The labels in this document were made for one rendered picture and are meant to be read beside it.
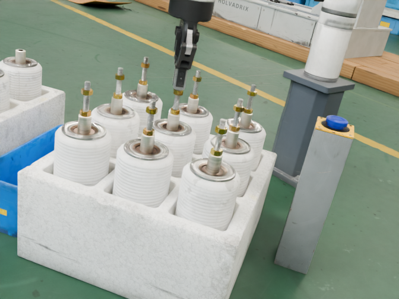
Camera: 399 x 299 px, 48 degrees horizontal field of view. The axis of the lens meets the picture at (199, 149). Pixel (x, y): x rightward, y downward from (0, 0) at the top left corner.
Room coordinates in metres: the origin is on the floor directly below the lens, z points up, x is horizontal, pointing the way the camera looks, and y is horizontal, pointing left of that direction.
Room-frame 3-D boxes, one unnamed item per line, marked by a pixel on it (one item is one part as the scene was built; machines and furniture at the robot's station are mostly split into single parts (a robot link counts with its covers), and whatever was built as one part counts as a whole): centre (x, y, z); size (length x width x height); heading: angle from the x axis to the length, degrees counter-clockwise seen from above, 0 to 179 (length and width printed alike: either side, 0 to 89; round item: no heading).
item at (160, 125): (0.80, 0.06, 0.25); 0.08 x 0.08 x 0.01
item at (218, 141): (0.65, -0.03, 0.30); 0.01 x 0.01 x 0.08
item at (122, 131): (0.82, 0.17, 0.16); 0.10 x 0.10 x 0.18
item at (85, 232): (0.79, 0.06, 0.09); 0.39 x 0.39 x 0.18; 76
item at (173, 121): (0.80, 0.06, 0.26); 0.02 x 0.02 x 0.03
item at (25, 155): (0.85, 0.33, 0.06); 0.30 x 0.11 x 0.12; 167
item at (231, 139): (0.77, -0.05, 0.26); 0.02 x 0.02 x 0.03
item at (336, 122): (0.80, -0.24, 0.32); 0.04 x 0.04 x 0.02
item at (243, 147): (0.77, -0.05, 0.25); 0.08 x 0.08 x 0.01
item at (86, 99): (0.71, 0.20, 0.30); 0.01 x 0.01 x 0.08
